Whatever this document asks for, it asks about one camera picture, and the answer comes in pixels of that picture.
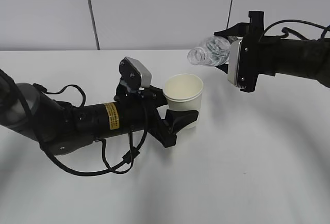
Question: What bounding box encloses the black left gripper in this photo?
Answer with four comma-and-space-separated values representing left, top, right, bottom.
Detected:
114, 84, 199, 148

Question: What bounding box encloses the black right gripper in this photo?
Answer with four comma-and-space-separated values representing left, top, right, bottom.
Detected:
213, 11, 276, 92

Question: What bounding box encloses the clear water bottle green label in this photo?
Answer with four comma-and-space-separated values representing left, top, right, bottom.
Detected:
187, 36, 238, 67

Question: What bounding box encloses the white paper cup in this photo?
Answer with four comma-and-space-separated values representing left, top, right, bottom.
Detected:
163, 73, 204, 129

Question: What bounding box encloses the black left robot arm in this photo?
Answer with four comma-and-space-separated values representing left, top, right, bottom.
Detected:
1, 69, 199, 156

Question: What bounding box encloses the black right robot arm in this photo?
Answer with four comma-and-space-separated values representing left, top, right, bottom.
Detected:
214, 11, 329, 93

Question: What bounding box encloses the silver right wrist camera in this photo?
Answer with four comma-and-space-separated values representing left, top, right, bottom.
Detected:
227, 39, 245, 89

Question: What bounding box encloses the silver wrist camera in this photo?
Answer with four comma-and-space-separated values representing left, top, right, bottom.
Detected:
227, 39, 245, 89
119, 57, 152, 91

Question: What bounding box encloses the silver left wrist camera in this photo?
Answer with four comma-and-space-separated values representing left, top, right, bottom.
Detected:
119, 57, 152, 91

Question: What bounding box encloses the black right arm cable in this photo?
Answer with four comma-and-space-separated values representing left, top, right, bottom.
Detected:
260, 19, 330, 41

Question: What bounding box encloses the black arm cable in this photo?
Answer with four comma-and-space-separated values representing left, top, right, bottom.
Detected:
0, 69, 150, 177
260, 19, 330, 41

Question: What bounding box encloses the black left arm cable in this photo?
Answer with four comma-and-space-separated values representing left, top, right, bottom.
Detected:
0, 69, 150, 177

